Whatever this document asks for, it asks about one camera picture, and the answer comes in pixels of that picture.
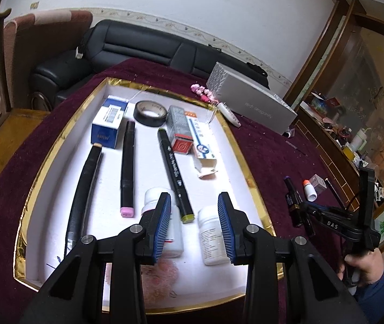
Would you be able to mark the wooden cabinet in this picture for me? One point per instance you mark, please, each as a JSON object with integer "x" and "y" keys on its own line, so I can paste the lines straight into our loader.
{"x": 328, "y": 150}

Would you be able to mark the black tape roll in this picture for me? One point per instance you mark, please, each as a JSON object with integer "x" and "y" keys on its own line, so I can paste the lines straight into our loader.
{"x": 141, "y": 116}

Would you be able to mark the long grey box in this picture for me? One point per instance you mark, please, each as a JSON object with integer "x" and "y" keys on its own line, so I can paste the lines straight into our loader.
{"x": 252, "y": 104}

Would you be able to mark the thin black pen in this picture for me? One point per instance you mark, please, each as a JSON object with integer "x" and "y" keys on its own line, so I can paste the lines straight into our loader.
{"x": 332, "y": 188}

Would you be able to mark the white tube orange cap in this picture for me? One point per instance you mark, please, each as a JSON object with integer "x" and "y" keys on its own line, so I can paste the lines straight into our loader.
{"x": 310, "y": 192}

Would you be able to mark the white tray gold rim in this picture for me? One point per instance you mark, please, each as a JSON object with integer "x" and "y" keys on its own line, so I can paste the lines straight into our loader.
{"x": 70, "y": 141}

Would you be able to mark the small grey box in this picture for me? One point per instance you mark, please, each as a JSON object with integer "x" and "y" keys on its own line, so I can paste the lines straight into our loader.
{"x": 320, "y": 184}

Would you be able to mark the white jug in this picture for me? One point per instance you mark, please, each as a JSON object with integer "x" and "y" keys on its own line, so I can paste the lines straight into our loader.
{"x": 360, "y": 140}

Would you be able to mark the black marker pink end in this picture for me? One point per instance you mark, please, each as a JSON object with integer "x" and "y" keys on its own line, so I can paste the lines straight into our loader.
{"x": 127, "y": 162}

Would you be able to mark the small gold wall sticker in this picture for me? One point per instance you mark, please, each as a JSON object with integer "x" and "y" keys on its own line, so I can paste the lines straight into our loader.
{"x": 34, "y": 5}

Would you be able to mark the pile of cluttered small items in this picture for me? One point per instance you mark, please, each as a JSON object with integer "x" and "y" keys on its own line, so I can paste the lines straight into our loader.
{"x": 333, "y": 125}

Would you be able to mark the person's right forearm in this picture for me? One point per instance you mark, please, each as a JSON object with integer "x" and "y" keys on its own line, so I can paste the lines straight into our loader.
{"x": 377, "y": 297}

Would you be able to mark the black leather sofa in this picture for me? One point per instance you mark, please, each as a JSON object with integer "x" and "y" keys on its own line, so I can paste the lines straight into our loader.
{"x": 128, "y": 47}

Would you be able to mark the white dotted tube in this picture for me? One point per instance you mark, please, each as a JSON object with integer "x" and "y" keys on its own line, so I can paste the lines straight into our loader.
{"x": 229, "y": 114}

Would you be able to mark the person's right hand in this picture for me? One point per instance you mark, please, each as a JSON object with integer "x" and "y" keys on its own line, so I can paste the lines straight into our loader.
{"x": 370, "y": 266}

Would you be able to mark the brown pink upholstered chair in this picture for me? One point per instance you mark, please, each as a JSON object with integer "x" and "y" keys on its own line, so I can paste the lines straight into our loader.
{"x": 43, "y": 40}

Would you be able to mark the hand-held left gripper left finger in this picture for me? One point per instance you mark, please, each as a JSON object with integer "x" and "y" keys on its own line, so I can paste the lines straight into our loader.
{"x": 165, "y": 222}

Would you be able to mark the dark grey box red stripe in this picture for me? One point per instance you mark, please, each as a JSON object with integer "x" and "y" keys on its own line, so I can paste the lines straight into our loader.
{"x": 178, "y": 125}

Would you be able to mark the white red label pill bottle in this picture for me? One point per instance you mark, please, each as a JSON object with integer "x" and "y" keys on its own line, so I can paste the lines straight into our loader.
{"x": 177, "y": 233}

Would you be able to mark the thin grey craft knife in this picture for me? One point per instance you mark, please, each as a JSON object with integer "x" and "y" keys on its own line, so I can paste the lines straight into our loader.
{"x": 294, "y": 147}

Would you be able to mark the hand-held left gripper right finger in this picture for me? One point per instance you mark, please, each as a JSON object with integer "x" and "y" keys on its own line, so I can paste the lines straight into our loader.
{"x": 225, "y": 229}

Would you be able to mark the white blue medicine box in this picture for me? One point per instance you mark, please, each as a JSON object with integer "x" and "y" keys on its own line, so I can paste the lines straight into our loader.
{"x": 202, "y": 141}

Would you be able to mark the maroon velvet tablecloth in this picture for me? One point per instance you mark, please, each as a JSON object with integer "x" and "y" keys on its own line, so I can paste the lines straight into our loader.
{"x": 262, "y": 162}

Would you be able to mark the black rod gold ends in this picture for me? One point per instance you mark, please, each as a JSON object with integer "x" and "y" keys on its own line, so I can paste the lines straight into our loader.
{"x": 82, "y": 192}

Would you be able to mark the white medicine bottle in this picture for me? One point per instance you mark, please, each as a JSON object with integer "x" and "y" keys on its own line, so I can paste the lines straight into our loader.
{"x": 209, "y": 239}

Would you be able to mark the black marker purple end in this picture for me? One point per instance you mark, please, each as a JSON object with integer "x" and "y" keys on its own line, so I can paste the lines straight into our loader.
{"x": 291, "y": 189}

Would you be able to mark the yellow box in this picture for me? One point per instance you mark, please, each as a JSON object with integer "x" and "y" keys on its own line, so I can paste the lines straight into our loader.
{"x": 348, "y": 152}

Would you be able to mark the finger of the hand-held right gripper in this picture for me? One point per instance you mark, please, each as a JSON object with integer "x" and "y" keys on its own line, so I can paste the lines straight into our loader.
{"x": 313, "y": 209}

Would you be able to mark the black bag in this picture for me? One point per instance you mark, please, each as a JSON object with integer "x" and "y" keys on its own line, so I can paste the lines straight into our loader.
{"x": 257, "y": 72}

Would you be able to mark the black marker olive end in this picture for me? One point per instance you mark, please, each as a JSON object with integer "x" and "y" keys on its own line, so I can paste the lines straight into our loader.
{"x": 173, "y": 172}

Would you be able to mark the wooden side table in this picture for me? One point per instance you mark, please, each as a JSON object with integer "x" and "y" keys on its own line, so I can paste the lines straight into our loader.
{"x": 6, "y": 141}

